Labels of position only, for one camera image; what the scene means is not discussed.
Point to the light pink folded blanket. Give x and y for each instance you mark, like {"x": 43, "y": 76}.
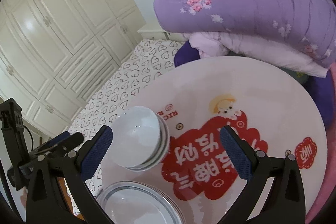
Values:
{"x": 214, "y": 44}

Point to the cream nightstand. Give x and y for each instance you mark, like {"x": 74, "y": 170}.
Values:
{"x": 153, "y": 31}

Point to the purple floral quilt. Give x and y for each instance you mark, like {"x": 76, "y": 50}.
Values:
{"x": 306, "y": 25}

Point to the cream wardrobe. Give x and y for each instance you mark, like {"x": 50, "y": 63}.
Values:
{"x": 56, "y": 53}

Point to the heart pattern bed sheet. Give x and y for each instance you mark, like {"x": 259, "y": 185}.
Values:
{"x": 149, "y": 60}

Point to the round white printed table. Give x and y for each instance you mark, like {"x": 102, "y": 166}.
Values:
{"x": 218, "y": 140}

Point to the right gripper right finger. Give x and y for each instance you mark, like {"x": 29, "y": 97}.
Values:
{"x": 285, "y": 202}

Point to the large white bowl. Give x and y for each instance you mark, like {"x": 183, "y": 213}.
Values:
{"x": 141, "y": 139}

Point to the grey rimmed white plate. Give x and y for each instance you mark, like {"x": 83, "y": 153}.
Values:
{"x": 135, "y": 202}

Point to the dark purple cushion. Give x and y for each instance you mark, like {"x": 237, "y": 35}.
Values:
{"x": 186, "y": 54}

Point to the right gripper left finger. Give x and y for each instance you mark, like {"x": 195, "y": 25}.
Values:
{"x": 45, "y": 201}

